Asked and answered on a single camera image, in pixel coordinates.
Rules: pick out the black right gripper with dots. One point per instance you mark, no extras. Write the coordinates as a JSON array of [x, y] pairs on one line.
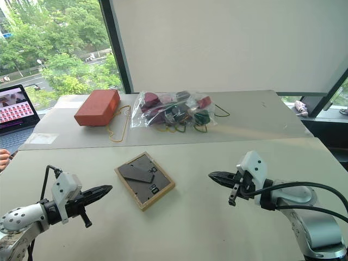
[[246, 187]]

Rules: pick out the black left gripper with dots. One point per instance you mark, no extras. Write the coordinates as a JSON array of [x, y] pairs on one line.
[[74, 205]]

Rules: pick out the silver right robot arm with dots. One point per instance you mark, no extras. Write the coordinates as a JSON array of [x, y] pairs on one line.
[[320, 228]]

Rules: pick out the open laptop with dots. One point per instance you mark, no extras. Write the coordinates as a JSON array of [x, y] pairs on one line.
[[16, 108]]

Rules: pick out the bystander bare hand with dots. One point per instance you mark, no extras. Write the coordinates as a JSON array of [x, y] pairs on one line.
[[4, 160]]

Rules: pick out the green rubber band loop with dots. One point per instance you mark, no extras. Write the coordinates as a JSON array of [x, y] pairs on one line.
[[223, 111]]

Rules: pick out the yellow rubber band loop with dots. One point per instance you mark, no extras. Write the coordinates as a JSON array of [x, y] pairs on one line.
[[123, 127]]

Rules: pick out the clear plastic bag of trinkets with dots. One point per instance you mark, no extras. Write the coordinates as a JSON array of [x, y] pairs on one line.
[[174, 111]]

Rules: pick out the orange rectangular box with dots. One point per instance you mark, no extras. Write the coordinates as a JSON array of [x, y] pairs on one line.
[[96, 107]]

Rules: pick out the black window pillar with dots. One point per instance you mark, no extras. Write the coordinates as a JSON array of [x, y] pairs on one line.
[[115, 46]]

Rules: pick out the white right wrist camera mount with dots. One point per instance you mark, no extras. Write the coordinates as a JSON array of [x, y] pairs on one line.
[[254, 166]]

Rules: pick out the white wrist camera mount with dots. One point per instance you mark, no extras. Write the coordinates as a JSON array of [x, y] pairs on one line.
[[254, 166], [63, 187]]

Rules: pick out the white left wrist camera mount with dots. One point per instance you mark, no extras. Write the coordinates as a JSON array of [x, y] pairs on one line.
[[63, 187]]

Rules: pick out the wooden picture frame face down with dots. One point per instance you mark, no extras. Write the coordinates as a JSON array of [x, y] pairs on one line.
[[144, 180]]

